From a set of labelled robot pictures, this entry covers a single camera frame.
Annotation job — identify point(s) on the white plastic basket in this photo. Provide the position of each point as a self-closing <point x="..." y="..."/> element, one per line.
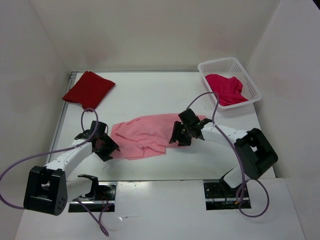
<point x="230" y="67"/>

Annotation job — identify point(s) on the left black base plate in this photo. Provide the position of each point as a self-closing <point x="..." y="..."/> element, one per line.
<point x="104" y="198"/>

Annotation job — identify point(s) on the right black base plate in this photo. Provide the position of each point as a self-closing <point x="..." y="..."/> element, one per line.
<point x="218" y="197"/>

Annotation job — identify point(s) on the light pink t-shirt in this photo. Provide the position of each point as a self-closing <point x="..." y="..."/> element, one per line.
<point x="144" y="137"/>

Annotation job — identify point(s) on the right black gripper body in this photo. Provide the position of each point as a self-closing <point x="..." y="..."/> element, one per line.
<point x="180" y="132"/>

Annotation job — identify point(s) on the magenta t-shirt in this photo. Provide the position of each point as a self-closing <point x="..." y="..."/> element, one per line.
<point x="228" y="90"/>

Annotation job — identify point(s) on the dark red t-shirt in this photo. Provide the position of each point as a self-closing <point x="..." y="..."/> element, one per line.
<point x="89" y="90"/>

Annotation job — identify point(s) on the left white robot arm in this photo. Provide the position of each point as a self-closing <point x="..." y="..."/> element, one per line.
<point x="48" y="189"/>

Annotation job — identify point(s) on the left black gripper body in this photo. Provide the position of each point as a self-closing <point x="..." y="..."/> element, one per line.
<point x="107" y="149"/>

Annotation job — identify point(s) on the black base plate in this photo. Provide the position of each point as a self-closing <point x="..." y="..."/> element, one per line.
<point x="104" y="198"/>
<point x="218" y="197"/>

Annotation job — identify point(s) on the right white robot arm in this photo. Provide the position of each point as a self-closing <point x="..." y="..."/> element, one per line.
<point x="252" y="149"/>

